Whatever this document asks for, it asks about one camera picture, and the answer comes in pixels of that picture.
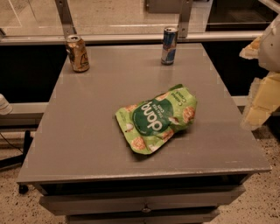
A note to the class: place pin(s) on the metal railing frame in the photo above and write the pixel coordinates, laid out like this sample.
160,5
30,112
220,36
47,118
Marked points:
47,22

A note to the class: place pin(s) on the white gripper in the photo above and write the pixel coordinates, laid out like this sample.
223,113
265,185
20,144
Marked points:
270,51

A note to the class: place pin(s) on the blue silver energy drink can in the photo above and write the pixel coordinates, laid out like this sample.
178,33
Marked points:
169,45

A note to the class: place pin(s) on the white object at left edge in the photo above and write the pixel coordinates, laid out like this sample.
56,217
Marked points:
5,106

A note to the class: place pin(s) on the green chips bag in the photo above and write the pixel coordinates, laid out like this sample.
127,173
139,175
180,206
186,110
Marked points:
148,125

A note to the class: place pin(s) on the black stand with cable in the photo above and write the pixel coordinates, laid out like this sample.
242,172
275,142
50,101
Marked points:
19,159

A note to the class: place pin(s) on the grey cabinet with drawers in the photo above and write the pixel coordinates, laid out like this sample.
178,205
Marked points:
85,170

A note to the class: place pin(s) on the orange soda can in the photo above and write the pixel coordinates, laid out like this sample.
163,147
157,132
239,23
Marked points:
77,53

